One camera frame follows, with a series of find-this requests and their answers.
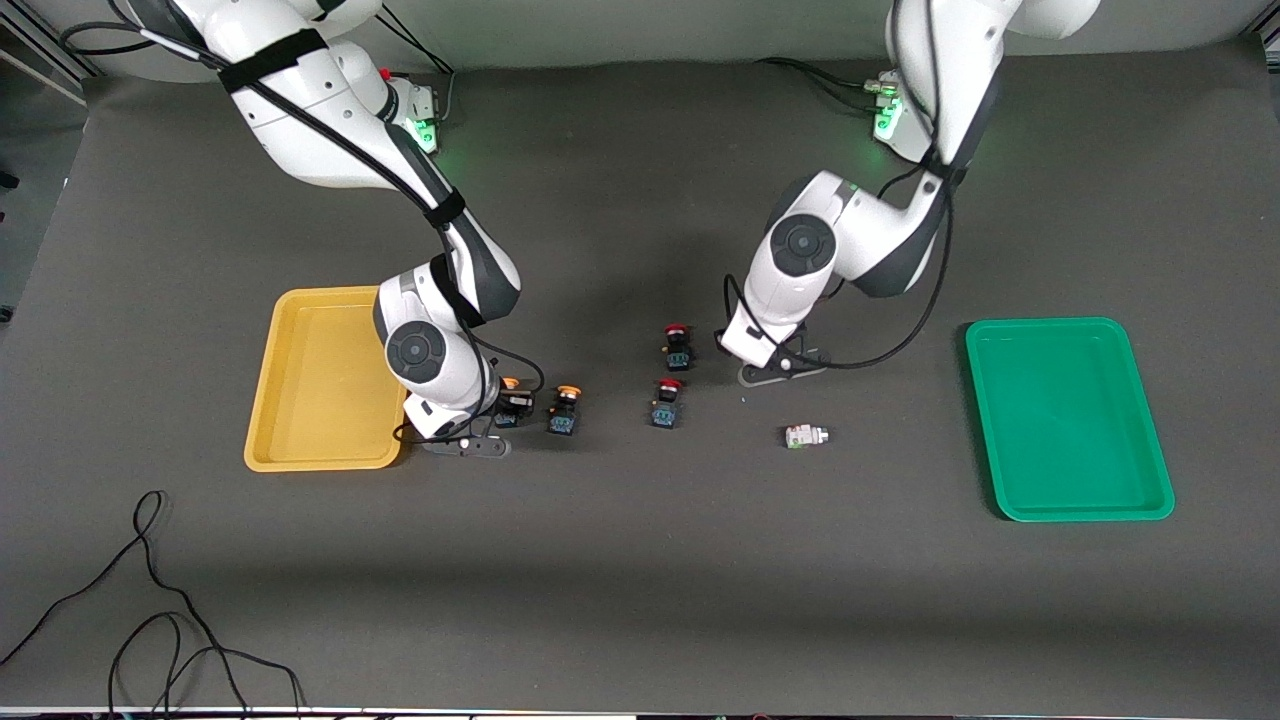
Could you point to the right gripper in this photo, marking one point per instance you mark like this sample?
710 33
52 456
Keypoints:
514 403

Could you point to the dark grey table mat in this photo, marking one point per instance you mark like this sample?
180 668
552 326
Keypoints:
640 600

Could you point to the red push button black body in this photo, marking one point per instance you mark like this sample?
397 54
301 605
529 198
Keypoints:
666 410
678 352

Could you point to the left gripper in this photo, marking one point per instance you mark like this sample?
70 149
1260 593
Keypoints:
718 334

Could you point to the green push button white body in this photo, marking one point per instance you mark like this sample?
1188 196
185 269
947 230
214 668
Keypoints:
803 436

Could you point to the yellow push button green-marked block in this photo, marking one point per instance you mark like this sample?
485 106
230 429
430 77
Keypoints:
564 420

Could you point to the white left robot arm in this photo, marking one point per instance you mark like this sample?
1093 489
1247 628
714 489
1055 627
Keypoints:
830 240

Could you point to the grey aluminium frame rail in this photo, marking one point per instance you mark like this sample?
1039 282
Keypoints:
50 55

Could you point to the yellow push button red-marked block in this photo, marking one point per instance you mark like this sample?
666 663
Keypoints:
510 383

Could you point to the yellow plastic tray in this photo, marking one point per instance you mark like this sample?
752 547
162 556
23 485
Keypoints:
310 400

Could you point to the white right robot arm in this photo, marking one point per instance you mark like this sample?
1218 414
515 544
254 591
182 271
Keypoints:
300 100

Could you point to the green plastic tray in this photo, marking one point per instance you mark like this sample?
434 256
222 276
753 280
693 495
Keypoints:
1070 420

